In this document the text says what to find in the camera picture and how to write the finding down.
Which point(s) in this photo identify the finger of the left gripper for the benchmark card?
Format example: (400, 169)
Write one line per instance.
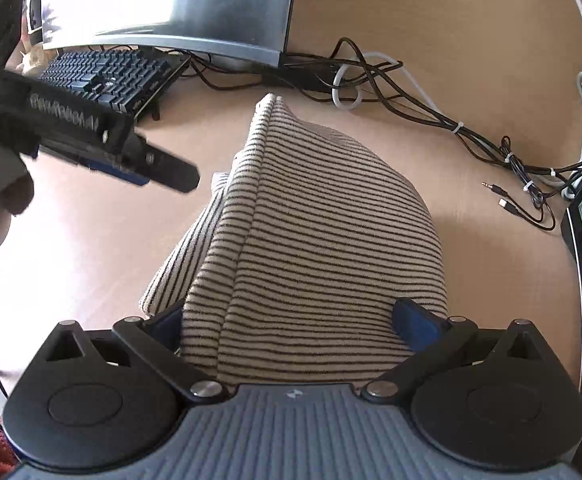
(152, 163)
(120, 174)

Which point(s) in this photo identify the curved black monitor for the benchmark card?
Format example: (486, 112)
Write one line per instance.
(250, 30)

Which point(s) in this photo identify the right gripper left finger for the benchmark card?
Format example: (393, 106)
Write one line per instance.
(156, 342)

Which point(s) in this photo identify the striped beige knit garment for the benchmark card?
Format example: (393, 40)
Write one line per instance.
(291, 271)

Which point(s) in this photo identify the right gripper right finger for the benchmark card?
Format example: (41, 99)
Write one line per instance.
(437, 344)

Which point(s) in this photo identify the black keyboard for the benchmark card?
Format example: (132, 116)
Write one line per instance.
(128, 80)

